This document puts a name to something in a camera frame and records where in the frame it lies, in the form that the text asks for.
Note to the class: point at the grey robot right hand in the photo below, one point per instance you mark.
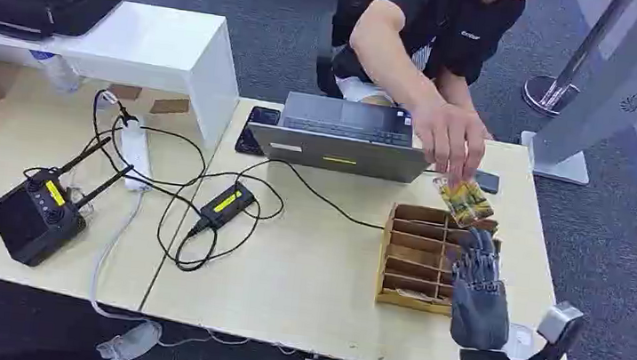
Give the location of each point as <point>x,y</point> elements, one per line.
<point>479,314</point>

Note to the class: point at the yellow printed card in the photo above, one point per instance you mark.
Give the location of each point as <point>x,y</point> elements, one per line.
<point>464,203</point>

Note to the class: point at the white paper sheet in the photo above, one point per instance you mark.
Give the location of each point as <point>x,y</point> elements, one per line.
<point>520,342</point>

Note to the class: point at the wooden card box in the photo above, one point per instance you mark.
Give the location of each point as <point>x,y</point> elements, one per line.
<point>413,260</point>

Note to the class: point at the small black device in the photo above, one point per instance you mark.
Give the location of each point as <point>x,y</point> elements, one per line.
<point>487,181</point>

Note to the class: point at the person's hand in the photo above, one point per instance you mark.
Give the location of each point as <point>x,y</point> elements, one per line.
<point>447,136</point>

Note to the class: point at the grey laptop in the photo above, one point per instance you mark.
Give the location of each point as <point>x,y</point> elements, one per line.
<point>340,145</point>

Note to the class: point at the white floor stand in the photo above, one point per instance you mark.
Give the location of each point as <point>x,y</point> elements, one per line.
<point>593,101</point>

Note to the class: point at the black power adapter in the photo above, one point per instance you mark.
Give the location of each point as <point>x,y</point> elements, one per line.
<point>227,204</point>

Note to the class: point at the black smartphone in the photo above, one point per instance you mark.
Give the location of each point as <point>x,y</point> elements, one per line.
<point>255,130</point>

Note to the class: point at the person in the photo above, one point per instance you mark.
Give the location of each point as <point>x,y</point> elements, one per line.
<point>430,18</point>

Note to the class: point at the grey cloth bundle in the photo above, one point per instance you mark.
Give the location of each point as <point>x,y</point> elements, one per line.
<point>126,345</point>

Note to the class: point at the brown tape patch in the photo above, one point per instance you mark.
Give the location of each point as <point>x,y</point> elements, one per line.
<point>170,106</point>
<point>125,92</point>

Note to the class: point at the white power strip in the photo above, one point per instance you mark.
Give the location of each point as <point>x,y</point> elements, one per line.
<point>135,153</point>

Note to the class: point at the white desk shelf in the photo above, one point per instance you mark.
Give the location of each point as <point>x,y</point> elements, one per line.
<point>131,46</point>

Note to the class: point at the black router with antennas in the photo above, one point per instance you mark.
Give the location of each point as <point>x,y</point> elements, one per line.
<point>36,220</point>

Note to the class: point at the clear water bottle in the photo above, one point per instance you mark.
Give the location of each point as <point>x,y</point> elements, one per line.
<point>60,71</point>

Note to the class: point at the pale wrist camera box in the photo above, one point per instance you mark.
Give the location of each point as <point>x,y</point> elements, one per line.
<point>559,322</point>

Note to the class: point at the chrome stanchion post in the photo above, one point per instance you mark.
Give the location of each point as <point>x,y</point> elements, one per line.
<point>560,80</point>

